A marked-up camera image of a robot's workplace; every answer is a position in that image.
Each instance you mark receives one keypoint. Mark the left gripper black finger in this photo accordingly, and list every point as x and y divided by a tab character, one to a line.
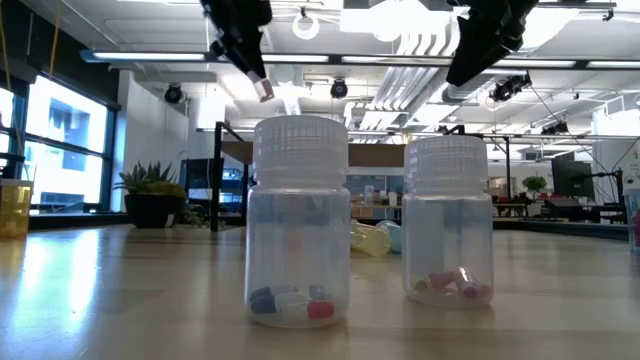
240	50

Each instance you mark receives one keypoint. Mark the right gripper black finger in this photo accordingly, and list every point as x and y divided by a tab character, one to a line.
475	50

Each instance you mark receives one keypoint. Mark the clear bottle pink capsules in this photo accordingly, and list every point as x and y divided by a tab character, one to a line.
447	225

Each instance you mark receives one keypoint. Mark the clear bottle blue red capsules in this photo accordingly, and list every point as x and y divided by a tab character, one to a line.
297	225

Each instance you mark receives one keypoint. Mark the blue pill vial white cap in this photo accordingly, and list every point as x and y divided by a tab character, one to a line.
396	237

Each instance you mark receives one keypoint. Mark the yellow capsule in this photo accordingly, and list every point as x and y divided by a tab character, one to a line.
372	240

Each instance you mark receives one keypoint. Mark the orange pill bottle white cap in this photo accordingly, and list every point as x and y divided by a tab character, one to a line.
14	210

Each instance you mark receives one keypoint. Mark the black round ceiling spotlight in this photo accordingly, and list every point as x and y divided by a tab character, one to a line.
339	88
173	94

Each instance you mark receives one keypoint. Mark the long ceiling light strip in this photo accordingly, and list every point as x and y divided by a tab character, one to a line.
150	56

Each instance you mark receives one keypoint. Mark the dark background screen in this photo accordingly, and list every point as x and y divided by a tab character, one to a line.
200	175

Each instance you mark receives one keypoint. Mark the background green potted plant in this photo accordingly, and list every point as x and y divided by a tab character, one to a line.
534	184

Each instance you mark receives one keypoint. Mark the black computer monitor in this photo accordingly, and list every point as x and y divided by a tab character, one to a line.
572	177

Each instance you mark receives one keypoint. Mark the potted green succulent plant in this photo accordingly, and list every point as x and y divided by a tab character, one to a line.
152	210

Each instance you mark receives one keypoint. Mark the large window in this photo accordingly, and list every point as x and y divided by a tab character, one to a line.
65	130

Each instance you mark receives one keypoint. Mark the silver ventilation duct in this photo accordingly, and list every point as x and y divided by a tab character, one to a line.
470	92

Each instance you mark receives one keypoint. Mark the black ceiling camera rig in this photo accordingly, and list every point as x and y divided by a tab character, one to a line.
510	87

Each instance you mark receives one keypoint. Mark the wooden shelf with black frame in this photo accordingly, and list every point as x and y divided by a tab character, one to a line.
375	155

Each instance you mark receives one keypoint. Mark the black aluminium table frame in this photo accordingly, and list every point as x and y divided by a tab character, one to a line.
575	230

